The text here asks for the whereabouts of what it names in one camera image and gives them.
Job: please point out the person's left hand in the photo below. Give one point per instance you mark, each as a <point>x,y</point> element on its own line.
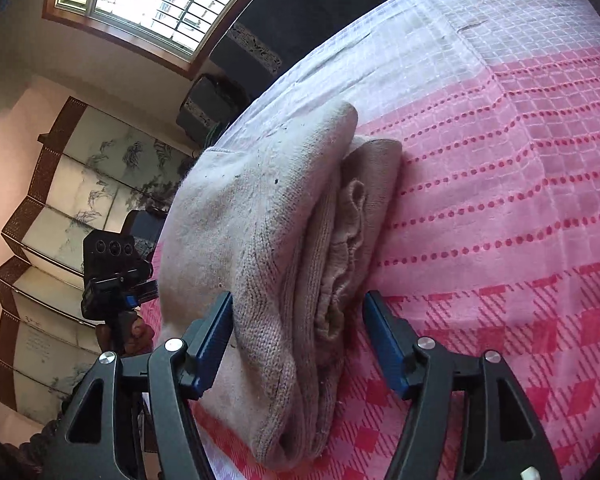
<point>141,335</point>

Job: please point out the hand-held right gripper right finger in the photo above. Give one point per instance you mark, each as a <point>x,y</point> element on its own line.
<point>385,347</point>

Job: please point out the dark armchair with patterned stripe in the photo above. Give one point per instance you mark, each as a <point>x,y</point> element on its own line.
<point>207,105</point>

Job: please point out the dark sofa with patterned stripes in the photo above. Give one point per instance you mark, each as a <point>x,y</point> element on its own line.
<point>300,5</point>

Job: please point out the pink knitted sweater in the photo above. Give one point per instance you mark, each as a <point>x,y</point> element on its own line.
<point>260,240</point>

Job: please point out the painted folding screen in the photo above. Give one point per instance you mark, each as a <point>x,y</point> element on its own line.
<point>65,210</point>

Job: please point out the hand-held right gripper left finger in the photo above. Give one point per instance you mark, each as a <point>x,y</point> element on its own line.
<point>215,347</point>

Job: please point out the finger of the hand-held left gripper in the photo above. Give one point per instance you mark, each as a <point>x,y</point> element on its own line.
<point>149,291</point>

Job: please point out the pink checked bedsheet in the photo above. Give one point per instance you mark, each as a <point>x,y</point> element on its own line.
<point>505,185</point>

